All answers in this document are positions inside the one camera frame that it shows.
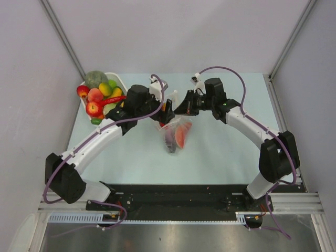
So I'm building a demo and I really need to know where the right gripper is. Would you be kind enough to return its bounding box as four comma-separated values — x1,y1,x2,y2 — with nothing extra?
174,90,215,116

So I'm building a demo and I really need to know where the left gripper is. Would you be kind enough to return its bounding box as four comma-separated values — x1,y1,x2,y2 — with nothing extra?
135,89,174,124

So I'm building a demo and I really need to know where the clear zip top bag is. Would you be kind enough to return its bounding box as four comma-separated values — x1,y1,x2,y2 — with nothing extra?
154,90,193,155

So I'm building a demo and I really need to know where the watermelon slice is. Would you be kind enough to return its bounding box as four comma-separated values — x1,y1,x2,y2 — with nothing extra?
175,121,193,149

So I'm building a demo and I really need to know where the light purple eggplant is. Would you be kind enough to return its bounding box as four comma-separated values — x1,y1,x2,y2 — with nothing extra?
162,124,177,154

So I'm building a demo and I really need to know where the green cabbage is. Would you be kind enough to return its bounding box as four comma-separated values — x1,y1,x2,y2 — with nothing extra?
102,103,116,116

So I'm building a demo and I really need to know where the yellow green mango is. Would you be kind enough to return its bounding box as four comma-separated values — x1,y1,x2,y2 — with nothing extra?
98,82,113,97

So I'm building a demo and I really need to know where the red apple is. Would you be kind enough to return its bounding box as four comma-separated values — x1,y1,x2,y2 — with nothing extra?
86,101,103,117

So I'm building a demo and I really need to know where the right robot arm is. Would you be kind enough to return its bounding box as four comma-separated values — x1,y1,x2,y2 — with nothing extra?
174,77,300,211

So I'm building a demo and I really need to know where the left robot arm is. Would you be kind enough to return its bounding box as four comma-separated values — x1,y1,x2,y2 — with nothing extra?
45,80,174,210

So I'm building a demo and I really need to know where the yellow pepper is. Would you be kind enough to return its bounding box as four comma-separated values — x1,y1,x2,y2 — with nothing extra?
111,87,123,98

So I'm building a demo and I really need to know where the green lime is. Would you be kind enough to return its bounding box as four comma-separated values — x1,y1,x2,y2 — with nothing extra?
109,79,117,89

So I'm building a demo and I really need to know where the white plastic basket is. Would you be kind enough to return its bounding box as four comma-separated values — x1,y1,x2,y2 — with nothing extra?
76,70,127,125

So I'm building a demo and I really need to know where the red chili pepper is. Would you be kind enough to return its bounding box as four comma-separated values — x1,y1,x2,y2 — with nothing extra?
99,96,126,107

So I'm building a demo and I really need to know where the green cucumber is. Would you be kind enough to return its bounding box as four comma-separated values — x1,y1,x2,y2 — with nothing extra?
91,118,102,125

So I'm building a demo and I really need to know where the peach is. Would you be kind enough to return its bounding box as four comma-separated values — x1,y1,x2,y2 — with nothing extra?
87,88,104,102

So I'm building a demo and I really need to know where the green striped melon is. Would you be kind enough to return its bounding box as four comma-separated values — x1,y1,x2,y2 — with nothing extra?
85,70,109,89

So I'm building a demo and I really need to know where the red pomegranate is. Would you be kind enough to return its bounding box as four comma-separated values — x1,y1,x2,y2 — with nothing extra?
76,85,90,99

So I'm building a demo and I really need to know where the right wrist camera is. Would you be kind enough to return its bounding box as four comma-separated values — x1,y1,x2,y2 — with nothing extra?
191,73,205,91

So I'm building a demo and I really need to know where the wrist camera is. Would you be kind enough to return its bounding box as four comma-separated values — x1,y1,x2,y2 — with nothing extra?
191,73,205,91
149,77,168,102

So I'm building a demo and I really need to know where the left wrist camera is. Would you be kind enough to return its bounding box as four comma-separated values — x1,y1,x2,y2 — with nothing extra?
149,77,168,102

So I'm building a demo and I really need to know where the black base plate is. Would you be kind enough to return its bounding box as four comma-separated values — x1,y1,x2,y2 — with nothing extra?
86,184,273,222

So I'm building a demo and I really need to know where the white cable duct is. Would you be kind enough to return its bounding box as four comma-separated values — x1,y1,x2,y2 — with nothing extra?
49,213,120,223

